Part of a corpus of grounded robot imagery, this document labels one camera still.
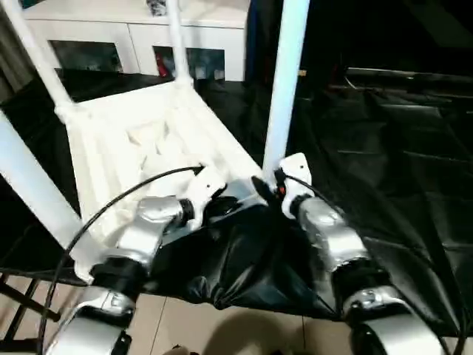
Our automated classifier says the white plastic table leg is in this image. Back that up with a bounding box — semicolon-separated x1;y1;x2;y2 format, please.
0;0;82;119
164;0;197;88
0;111;104;282
261;0;311;182

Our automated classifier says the white plastic table top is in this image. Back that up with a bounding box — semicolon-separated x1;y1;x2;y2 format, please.
55;78;265;285

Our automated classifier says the black work mat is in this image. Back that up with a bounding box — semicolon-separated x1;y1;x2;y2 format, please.
0;70;473;334

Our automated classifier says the small red bottle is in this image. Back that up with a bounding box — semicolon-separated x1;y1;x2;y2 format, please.
156;53;170;78

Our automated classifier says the white glass-door cabinet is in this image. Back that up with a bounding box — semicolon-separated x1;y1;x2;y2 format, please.
15;0;248;82

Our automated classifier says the small grey bundle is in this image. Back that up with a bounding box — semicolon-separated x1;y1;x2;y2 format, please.
146;0;169;16

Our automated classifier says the grey window curtain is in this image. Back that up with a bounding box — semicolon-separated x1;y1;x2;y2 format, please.
0;22;34;101

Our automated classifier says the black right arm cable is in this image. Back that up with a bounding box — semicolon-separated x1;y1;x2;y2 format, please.
281;175;473;334

